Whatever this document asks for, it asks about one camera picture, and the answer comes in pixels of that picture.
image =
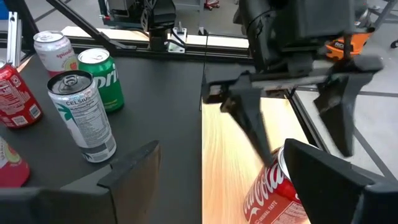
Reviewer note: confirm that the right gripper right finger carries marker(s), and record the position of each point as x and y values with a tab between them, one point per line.
323	186

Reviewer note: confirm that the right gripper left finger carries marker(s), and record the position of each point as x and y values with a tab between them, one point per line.
136	186

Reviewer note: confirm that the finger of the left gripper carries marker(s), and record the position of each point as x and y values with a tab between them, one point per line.
248	115
342	118

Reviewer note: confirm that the red Coca-Cola Star Wars can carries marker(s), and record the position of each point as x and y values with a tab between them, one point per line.
267	202

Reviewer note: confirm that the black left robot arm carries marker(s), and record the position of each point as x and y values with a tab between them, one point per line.
160	15

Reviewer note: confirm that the orange shop vacuum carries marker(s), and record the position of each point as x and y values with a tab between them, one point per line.
362	40

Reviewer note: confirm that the tall silver Celsius can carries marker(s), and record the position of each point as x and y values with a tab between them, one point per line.
84	124

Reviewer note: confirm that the black table mat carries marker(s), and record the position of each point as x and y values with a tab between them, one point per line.
155	102

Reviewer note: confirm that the green Sprite can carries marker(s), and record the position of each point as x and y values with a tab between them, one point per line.
105	87

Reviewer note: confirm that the pink and silver Spindrift can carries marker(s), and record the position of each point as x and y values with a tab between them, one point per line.
54	53
12	171

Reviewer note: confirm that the grey equipment cart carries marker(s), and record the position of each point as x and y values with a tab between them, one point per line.
121	9

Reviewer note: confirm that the silver aluminium extrusion post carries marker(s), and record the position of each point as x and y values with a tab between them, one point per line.
14	37

